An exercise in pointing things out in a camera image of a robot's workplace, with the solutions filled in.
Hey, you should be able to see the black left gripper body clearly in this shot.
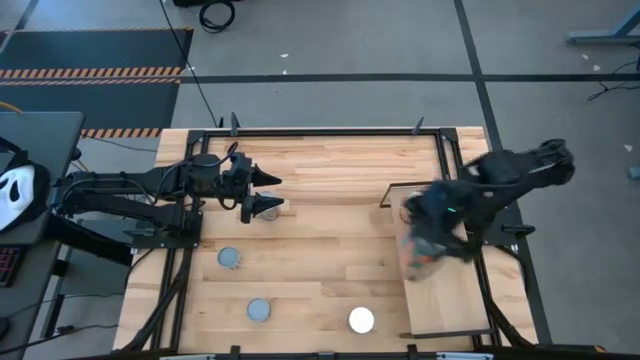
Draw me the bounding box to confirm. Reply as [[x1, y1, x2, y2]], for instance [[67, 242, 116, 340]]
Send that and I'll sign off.
[[221, 151, 256, 225]]

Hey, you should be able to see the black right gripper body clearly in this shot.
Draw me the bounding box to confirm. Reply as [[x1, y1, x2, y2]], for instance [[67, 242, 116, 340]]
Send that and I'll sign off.
[[403, 180, 477, 251]]

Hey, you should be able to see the brown label tin can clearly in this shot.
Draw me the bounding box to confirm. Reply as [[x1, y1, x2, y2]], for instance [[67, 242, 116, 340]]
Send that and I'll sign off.
[[257, 190, 282, 222]]

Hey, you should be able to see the blue pink label tin can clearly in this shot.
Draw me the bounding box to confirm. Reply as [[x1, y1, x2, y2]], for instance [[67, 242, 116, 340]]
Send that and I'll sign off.
[[398, 231, 445, 281]]

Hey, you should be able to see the orange white patterned tin can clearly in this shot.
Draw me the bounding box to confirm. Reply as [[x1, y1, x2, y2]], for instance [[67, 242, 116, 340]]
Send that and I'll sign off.
[[216, 246, 244, 271]]

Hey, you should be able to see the wooden shelf with black legs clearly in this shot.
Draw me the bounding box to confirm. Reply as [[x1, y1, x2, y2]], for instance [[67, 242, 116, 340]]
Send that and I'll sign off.
[[381, 181, 494, 340]]

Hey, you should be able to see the grey lid tin can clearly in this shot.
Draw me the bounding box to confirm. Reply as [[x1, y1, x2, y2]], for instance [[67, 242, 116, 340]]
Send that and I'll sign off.
[[246, 297, 272, 323]]

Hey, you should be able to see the white lid tin can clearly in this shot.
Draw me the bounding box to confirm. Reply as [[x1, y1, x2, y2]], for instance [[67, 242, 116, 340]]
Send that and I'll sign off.
[[347, 306, 376, 335]]

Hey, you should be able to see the black hazard striped floor mat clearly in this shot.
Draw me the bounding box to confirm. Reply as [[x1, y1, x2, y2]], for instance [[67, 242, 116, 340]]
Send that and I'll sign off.
[[0, 27, 195, 77], [0, 78, 181, 139]]

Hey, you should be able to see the dark grey desk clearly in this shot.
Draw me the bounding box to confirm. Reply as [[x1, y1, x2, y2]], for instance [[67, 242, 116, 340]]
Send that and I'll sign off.
[[0, 110, 85, 360]]

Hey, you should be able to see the white black ghost mask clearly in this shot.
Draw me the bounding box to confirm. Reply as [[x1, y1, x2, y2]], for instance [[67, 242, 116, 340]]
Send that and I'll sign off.
[[0, 137, 51, 236]]

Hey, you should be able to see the grey metal table leg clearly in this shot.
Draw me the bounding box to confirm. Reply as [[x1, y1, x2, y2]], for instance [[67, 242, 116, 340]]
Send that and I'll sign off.
[[567, 3, 640, 46]]

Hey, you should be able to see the backlit keyboard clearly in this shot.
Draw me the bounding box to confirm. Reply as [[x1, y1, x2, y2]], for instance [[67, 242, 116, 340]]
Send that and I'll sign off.
[[0, 244, 24, 289]]

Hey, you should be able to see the black aluminium table frame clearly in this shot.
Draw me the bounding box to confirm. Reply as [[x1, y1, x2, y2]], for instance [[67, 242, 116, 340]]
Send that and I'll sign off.
[[119, 127, 551, 360]]

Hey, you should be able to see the long black floor cable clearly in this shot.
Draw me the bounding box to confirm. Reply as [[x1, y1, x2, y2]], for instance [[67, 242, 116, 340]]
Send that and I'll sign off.
[[158, 0, 222, 129]]

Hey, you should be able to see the coiled black cable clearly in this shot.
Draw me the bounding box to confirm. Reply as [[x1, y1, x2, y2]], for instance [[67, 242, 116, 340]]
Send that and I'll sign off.
[[198, 0, 237, 34]]

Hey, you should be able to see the thin black floor cable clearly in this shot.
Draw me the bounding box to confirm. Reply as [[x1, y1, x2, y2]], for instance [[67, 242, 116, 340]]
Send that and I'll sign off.
[[586, 58, 640, 102]]

